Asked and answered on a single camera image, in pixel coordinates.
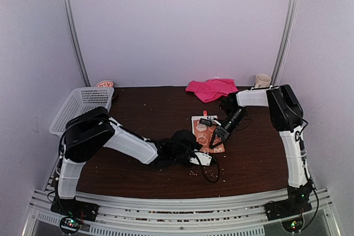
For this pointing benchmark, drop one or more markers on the red white bowl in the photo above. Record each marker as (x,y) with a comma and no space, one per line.
(105,83)

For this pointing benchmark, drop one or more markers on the aluminium post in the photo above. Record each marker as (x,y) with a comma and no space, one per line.
(75,43)
(284,42)

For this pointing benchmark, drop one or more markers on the left aluminium post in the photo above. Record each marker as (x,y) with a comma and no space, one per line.
(75,43)

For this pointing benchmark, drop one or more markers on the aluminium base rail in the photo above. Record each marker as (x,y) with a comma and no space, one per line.
(234,215)

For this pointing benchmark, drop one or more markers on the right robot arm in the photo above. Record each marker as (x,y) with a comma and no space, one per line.
(286,116)

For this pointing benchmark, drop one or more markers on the orange bunny towel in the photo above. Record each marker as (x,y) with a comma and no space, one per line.
(203,134)

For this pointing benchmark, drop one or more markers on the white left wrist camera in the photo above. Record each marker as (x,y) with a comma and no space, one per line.
(203,159)

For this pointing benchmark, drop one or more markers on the right aluminium post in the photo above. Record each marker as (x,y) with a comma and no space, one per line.
(284,42)

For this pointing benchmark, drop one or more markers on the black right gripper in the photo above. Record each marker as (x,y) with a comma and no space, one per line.
(222,132)

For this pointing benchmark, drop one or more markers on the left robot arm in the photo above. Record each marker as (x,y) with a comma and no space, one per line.
(85,135)

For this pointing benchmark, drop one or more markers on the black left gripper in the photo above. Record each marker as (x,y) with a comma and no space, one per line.
(195,145)

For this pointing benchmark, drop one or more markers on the beige printed mug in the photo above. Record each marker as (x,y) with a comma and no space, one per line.
(262,81)

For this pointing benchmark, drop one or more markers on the white plastic basket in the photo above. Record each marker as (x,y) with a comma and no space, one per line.
(78,102)

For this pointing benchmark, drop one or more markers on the pink towel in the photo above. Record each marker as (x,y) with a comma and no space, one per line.
(212,89)

